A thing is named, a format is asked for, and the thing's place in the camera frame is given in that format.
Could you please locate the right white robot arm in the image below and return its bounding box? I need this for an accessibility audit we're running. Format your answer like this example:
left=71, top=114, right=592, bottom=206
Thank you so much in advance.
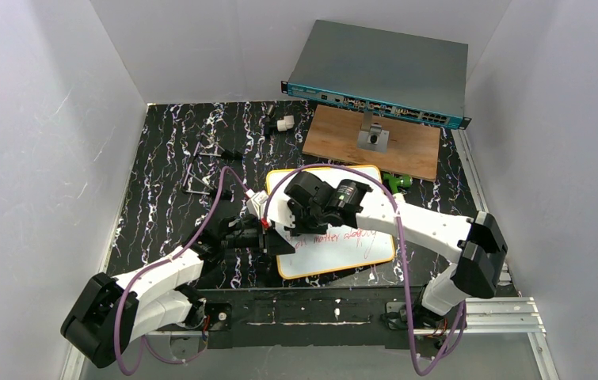
left=282, top=168, right=508, bottom=316

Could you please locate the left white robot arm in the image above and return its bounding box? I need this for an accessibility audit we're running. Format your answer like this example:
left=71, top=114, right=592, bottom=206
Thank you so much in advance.
left=60, top=215, right=295, bottom=368

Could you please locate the black and white marker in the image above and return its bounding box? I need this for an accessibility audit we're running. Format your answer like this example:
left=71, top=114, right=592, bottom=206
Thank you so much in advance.
left=260, top=104, right=295, bottom=137

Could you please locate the wooden board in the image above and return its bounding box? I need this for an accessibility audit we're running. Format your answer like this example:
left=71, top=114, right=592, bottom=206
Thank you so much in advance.
left=303, top=105, right=440, bottom=181

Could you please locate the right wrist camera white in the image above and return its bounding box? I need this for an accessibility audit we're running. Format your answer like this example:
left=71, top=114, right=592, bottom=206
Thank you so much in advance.
left=260, top=193, right=295, bottom=230

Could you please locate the grey metal bracket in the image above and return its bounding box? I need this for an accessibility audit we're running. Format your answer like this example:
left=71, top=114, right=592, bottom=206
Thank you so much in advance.
left=357, top=111, right=389, bottom=154

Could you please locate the teal network switch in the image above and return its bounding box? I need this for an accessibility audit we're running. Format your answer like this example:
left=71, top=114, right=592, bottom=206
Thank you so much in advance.
left=281, top=20, right=471, bottom=130

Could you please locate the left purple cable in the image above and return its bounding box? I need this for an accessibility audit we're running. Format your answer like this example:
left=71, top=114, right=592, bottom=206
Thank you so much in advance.
left=112, top=166, right=251, bottom=377

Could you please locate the purple cable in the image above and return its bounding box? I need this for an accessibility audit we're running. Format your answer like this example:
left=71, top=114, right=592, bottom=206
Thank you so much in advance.
left=261, top=163, right=469, bottom=377
left=112, top=166, right=251, bottom=377

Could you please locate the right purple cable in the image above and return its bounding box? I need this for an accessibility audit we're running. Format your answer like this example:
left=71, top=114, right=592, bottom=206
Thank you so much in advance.
left=261, top=163, right=469, bottom=377

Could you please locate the aluminium frame rail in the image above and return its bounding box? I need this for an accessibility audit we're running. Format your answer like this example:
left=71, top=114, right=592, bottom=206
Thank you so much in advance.
left=59, top=296, right=547, bottom=380

